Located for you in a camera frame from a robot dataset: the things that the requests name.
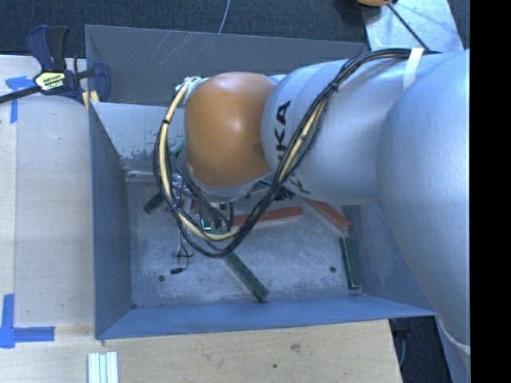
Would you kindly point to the dark green flat block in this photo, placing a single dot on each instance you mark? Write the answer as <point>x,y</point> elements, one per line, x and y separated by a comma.
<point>249,278</point>
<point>352,263</point>
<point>153,203</point>

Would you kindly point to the grey metal bin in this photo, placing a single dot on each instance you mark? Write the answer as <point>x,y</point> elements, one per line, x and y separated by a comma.
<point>112,234</point>

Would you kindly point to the pale wood board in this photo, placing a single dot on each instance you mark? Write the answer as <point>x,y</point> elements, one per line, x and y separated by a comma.
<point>52,214</point>

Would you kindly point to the red-brown flat block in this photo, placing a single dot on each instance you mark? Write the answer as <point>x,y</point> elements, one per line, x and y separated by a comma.
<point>279,214</point>
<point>329,213</point>

